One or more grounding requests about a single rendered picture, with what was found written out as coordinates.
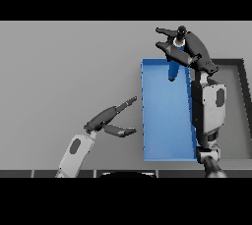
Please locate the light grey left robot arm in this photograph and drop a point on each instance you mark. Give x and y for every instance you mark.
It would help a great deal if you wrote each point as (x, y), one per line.
(75, 152)

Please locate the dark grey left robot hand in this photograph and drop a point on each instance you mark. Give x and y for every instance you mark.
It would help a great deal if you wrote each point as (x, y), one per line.
(104, 117)

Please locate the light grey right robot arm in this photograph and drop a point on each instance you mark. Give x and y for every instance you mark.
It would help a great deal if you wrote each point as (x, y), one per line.
(208, 111)

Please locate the blue pipe with dark end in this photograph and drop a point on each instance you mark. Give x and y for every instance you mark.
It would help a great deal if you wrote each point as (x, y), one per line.
(175, 62)

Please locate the blue bin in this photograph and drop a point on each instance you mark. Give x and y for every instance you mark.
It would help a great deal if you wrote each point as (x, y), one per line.
(165, 114)

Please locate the dark grey bin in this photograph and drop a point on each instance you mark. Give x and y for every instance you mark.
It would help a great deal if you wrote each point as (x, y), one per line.
(234, 104)

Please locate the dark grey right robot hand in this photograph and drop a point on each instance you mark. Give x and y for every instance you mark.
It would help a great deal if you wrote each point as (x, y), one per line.
(194, 48)

